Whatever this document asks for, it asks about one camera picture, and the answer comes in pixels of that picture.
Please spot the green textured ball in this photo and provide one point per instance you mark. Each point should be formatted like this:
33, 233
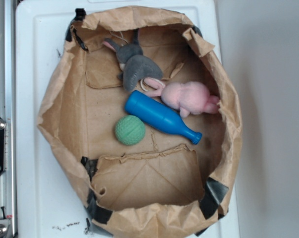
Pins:
130, 130

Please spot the blue plastic bottle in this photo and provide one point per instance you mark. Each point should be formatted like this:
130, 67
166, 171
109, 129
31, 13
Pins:
159, 116

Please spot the pink plush bunny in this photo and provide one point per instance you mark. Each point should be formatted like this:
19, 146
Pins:
188, 98

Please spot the grey plush bunny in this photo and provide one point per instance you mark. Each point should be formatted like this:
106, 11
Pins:
134, 65

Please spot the brown paper bag tray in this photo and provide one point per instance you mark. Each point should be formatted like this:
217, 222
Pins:
163, 187

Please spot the aluminium rail frame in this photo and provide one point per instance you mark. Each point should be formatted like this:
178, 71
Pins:
8, 204

